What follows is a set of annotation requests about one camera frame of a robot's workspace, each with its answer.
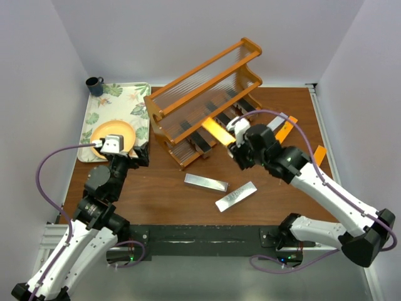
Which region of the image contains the orange toothpaste box front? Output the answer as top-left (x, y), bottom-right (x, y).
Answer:
top-left (202, 117), bottom-right (236, 147)

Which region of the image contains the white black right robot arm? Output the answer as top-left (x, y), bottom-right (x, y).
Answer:
top-left (227, 119), bottom-right (395, 268)

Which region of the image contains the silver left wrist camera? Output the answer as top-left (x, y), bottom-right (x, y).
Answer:
top-left (92, 134), bottom-right (124, 155)

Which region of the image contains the silver toothpaste box tilted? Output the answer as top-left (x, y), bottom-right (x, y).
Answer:
top-left (215, 181), bottom-right (257, 213)

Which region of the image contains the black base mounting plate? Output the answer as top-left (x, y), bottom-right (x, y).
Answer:
top-left (124, 224), bottom-right (315, 263)

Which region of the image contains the orange toothpaste box right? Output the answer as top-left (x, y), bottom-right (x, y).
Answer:
top-left (313, 145), bottom-right (327, 166)

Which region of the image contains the wooden three-tier shelf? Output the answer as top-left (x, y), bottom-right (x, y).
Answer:
top-left (144, 38), bottom-right (263, 169)

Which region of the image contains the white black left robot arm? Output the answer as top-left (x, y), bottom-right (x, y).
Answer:
top-left (11, 144), bottom-right (149, 300)

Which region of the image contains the orange plate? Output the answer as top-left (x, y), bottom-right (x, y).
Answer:
top-left (90, 120), bottom-right (136, 155)

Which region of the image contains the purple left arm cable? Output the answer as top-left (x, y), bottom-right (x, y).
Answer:
top-left (29, 142), bottom-right (147, 301)

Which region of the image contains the orange toothpaste box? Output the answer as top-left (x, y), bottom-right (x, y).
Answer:
top-left (275, 116), bottom-right (298, 143)
top-left (202, 117), bottom-right (236, 147)
top-left (313, 145), bottom-right (327, 166)

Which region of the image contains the aluminium table edge rail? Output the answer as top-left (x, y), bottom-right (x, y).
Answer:
top-left (305, 84), bottom-right (341, 185)

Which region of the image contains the silver R&O charcoal toothpaste box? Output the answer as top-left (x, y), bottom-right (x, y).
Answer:
top-left (206, 102), bottom-right (231, 128)

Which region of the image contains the dark blue mug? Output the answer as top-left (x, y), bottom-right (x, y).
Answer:
top-left (85, 77), bottom-right (104, 97)

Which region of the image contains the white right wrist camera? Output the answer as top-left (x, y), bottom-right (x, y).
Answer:
top-left (226, 117), bottom-right (251, 147)

